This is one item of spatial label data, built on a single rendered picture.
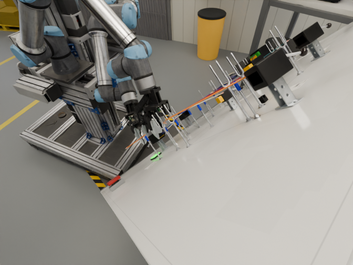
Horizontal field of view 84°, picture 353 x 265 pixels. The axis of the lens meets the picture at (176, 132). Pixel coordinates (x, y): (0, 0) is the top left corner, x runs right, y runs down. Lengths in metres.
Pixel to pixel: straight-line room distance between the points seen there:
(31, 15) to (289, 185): 0.99
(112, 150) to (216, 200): 1.88
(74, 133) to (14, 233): 1.00
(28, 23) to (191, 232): 1.00
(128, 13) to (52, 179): 1.79
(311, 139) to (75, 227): 1.97
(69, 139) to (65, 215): 0.75
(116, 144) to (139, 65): 1.45
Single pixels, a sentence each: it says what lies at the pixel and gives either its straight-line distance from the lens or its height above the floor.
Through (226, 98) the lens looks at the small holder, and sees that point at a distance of 0.70.
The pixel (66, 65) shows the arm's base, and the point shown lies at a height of 1.21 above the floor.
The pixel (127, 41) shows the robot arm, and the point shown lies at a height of 1.43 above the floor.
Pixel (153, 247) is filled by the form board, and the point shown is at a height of 1.57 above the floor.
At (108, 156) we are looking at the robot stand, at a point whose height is 0.21.
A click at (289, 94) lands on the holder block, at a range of 0.38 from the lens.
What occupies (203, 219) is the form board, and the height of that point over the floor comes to 1.59.
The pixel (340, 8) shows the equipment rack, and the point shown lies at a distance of 1.32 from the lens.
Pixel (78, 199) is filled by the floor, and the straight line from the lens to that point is 2.15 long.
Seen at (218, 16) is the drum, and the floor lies 0.70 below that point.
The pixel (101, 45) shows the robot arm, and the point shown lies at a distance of 1.16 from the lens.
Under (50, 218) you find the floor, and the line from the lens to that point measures 2.20.
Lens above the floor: 1.79
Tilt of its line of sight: 49 degrees down
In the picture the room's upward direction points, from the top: 2 degrees counter-clockwise
